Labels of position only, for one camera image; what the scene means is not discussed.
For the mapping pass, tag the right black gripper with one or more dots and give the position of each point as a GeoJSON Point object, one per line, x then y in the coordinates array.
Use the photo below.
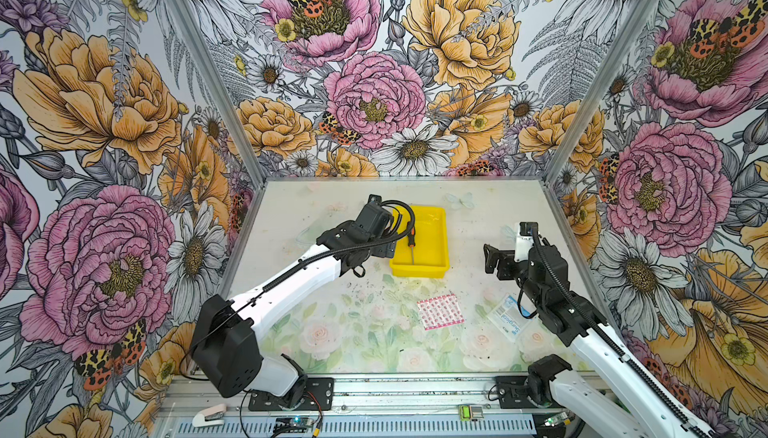
{"type": "Point", "coordinates": [507, 259]}

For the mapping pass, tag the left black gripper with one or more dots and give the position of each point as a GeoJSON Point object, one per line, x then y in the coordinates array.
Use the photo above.
{"type": "Point", "coordinates": [385, 251]}

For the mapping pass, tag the orange black handled screwdriver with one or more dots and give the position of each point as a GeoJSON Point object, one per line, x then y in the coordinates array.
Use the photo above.
{"type": "Point", "coordinates": [411, 241]}

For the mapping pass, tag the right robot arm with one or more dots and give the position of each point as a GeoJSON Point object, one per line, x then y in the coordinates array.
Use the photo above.
{"type": "Point", "coordinates": [640, 406]}

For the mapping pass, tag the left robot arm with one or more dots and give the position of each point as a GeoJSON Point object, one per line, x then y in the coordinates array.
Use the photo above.
{"type": "Point", "coordinates": [228, 331]}

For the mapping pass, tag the yellow plastic bin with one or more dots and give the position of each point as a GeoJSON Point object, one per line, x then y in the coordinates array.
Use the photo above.
{"type": "Point", "coordinates": [429, 256]}

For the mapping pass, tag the white blue plastic packet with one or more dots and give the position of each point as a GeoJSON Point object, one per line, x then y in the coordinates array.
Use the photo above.
{"type": "Point", "coordinates": [508, 318]}

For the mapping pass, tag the clear glass bowl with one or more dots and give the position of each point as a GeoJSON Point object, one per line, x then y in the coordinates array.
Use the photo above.
{"type": "Point", "coordinates": [314, 230]}

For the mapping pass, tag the pink patterned sticker sheet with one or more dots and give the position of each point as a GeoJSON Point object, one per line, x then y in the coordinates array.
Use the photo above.
{"type": "Point", "coordinates": [440, 312]}

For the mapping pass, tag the small green display module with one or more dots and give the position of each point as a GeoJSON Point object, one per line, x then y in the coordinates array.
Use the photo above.
{"type": "Point", "coordinates": [470, 413]}

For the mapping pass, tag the green circuit board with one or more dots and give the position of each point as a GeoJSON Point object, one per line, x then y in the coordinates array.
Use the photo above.
{"type": "Point", "coordinates": [297, 424]}

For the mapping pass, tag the white pink stapler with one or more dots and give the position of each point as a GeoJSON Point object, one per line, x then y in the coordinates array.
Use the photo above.
{"type": "Point", "coordinates": [210, 417]}

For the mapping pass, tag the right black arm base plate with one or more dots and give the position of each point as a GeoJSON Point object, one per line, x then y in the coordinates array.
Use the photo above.
{"type": "Point", "coordinates": [519, 392]}

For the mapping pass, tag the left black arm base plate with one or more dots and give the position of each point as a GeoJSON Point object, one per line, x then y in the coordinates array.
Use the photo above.
{"type": "Point", "coordinates": [312, 393]}

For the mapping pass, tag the aluminium front rail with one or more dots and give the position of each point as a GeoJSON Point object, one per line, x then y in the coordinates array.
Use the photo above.
{"type": "Point", "coordinates": [375, 405]}

